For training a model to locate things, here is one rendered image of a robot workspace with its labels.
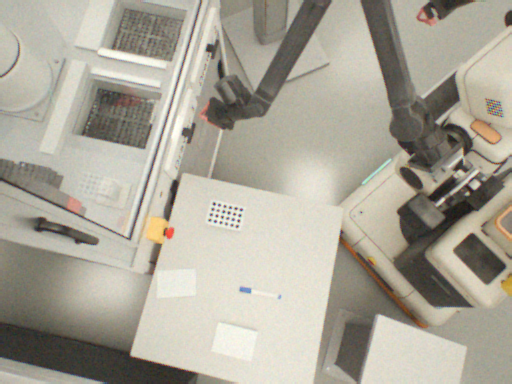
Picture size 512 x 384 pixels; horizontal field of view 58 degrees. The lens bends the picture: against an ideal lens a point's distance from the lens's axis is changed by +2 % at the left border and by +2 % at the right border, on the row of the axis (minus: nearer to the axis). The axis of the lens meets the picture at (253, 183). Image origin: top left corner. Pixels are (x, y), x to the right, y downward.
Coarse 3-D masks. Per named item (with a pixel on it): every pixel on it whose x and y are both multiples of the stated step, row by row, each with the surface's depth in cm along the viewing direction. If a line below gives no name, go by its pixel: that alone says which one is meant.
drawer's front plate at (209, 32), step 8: (208, 16) 157; (216, 16) 161; (208, 24) 156; (216, 24) 164; (208, 32) 155; (216, 32) 166; (208, 40) 157; (200, 48) 154; (200, 56) 153; (200, 64) 153; (208, 64) 164; (192, 72) 152; (200, 72) 156; (192, 80) 151; (200, 80) 158; (192, 88) 156; (200, 88) 160
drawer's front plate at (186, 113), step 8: (192, 96) 152; (184, 104) 149; (192, 104) 154; (184, 112) 148; (192, 112) 156; (184, 120) 148; (192, 120) 159; (176, 128) 146; (176, 136) 146; (176, 144) 145; (184, 144) 155; (176, 152) 147; (168, 160) 144; (176, 160) 149; (168, 168) 143
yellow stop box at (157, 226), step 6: (150, 222) 140; (156, 222) 140; (162, 222) 140; (168, 222) 146; (150, 228) 140; (156, 228) 140; (162, 228) 140; (150, 234) 139; (156, 234) 139; (162, 234) 141; (150, 240) 141; (156, 240) 139; (162, 240) 143
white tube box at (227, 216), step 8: (216, 208) 153; (224, 208) 153; (232, 208) 153; (240, 208) 153; (208, 216) 152; (216, 216) 155; (224, 216) 152; (232, 216) 152; (240, 216) 155; (208, 224) 153; (216, 224) 151; (224, 224) 152; (232, 224) 154; (240, 224) 151; (240, 232) 153
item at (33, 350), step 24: (0, 336) 186; (24, 336) 197; (48, 336) 210; (0, 360) 137; (24, 360) 155; (48, 360) 163; (72, 360) 172; (96, 360) 181; (120, 360) 192; (144, 360) 204
